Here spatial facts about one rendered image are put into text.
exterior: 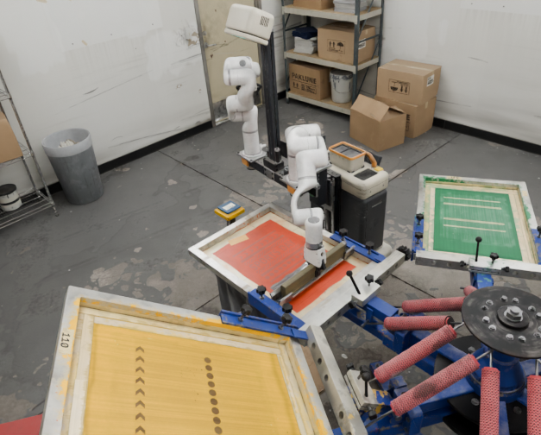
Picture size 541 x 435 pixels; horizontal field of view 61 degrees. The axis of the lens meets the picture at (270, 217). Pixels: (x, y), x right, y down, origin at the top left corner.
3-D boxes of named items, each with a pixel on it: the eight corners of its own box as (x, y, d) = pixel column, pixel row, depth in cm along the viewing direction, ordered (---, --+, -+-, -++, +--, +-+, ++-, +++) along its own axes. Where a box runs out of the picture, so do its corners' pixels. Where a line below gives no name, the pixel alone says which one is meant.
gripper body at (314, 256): (328, 243, 203) (328, 262, 209) (311, 234, 209) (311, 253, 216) (317, 251, 199) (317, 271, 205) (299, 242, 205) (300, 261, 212)
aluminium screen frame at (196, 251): (188, 255, 240) (187, 249, 238) (270, 207, 271) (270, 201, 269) (298, 336, 191) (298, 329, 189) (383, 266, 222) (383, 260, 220)
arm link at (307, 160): (291, 141, 222) (322, 137, 222) (296, 184, 219) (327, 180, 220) (293, 130, 206) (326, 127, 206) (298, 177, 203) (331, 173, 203)
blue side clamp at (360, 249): (329, 246, 240) (329, 235, 236) (335, 241, 242) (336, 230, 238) (377, 272, 221) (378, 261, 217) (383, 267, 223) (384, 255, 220)
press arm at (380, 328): (254, 261, 246) (254, 252, 243) (262, 255, 249) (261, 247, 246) (480, 408, 169) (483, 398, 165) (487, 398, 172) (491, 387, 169)
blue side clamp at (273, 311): (248, 303, 210) (247, 292, 206) (256, 297, 212) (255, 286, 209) (296, 338, 191) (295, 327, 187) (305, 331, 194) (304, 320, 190)
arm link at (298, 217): (315, 179, 212) (320, 224, 209) (287, 181, 212) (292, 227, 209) (317, 175, 203) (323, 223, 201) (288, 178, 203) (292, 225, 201)
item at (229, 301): (222, 315, 261) (211, 257, 237) (227, 312, 263) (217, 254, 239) (279, 362, 232) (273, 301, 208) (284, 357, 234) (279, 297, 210)
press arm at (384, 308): (355, 305, 197) (355, 296, 195) (363, 297, 201) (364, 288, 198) (389, 325, 187) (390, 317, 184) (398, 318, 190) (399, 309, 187)
